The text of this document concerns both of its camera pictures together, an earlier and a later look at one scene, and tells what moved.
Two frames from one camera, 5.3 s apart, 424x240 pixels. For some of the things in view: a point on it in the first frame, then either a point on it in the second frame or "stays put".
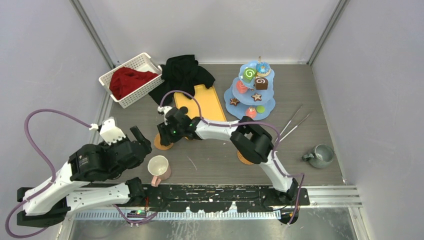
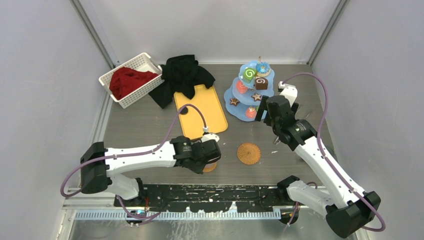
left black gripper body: (117, 144) -> (199, 168)
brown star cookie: (256, 97) stays put
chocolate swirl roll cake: (261, 83) stays put
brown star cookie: (234, 101) stays put
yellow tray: (210, 107) stays put
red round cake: (251, 112) stays put
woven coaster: (157, 143) -> (209, 167)
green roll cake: (249, 73) stays put
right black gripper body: (168, 131) -> (268, 120)
